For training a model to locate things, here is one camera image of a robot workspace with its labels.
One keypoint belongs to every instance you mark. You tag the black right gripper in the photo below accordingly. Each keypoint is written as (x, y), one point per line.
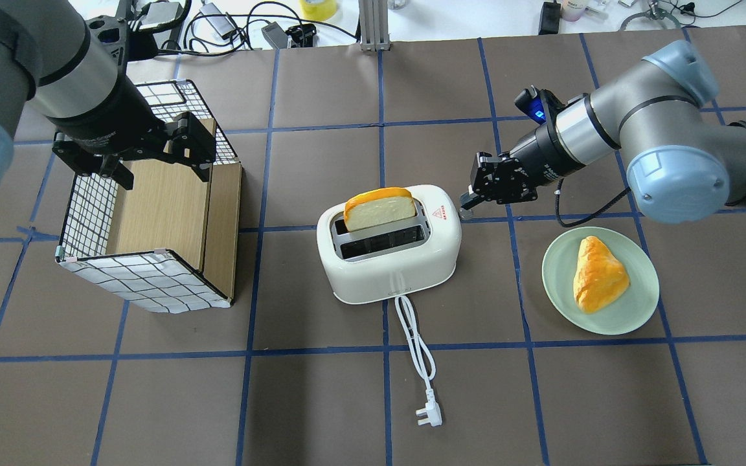
(539, 150)

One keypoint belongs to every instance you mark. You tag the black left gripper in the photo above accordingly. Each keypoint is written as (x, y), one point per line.
(116, 118)

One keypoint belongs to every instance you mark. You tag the white toaster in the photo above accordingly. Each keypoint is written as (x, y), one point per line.
(397, 258)

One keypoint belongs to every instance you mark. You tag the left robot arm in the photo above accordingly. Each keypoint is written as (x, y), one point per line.
(73, 71)

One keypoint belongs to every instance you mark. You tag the toast slice in toaster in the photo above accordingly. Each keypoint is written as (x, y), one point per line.
(378, 207)

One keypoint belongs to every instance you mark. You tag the triangular golden bread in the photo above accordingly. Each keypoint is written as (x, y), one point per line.
(600, 278)

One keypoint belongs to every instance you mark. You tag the light green plate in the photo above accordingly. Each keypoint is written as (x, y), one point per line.
(625, 314)

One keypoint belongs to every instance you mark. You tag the black power adapter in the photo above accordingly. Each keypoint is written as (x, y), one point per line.
(549, 20)

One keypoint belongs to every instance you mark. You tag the yellow tape roll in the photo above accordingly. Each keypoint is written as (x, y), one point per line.
(318, 10)

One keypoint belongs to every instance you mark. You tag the checkered wire basket with wood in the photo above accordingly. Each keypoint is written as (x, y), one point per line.
(169, 244)

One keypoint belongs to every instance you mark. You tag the aluminium frame post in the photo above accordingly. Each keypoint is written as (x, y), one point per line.
(374, 26)

